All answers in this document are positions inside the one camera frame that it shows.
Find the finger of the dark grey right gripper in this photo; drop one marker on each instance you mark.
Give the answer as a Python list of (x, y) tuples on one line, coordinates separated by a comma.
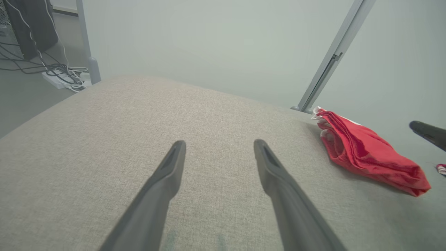
[(432, 134)]

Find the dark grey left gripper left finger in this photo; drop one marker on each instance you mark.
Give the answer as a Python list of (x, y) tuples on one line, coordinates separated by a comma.
[(150, 209)]

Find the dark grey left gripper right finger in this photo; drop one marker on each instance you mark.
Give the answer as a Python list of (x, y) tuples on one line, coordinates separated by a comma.
[(296, 216)]

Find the red white basketball jersey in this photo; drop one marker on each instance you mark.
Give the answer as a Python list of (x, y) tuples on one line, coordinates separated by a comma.
[(441, 169)]

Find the red garment with white trim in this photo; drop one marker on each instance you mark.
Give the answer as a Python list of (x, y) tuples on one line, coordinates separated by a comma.
[(366, 153)]

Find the grey fabric sofa cushion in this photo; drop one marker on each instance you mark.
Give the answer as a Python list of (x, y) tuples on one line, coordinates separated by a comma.
[(209, 115)]

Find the black computer tower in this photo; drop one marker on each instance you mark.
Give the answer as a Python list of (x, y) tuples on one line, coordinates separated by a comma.
[(31, 24)]

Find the grey vented metal box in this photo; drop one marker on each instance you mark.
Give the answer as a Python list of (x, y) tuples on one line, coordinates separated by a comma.
[(2, 21)]

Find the grey metal partition post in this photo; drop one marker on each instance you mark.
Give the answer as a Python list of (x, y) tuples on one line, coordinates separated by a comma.
[(353, 31), (344, 31)]

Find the grey partition end post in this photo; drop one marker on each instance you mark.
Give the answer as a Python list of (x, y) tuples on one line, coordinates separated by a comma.
[(83, 35)]

